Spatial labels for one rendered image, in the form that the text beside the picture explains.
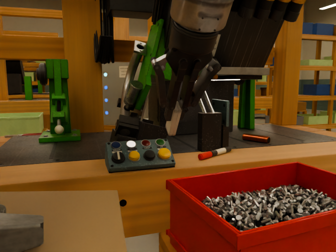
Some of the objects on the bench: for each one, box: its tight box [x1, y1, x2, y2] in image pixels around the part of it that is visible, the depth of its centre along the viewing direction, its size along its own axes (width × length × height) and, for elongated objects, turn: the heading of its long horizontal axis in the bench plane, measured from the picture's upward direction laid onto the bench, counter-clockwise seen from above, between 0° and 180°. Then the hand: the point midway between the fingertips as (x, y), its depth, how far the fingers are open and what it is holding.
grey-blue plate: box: [212, 99, 230, 148], centre depth 89 cm, size 10×2×14 cm
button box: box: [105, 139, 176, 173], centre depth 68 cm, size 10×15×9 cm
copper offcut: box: [243, 134, 271, 144], centre depth 96 cm, size 9×2×2 cm
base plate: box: [0, 124, 336, 167], centre depth 102 cm, size 42×110×2 cm
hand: (173, 118), depth 59 cm, fingers closed
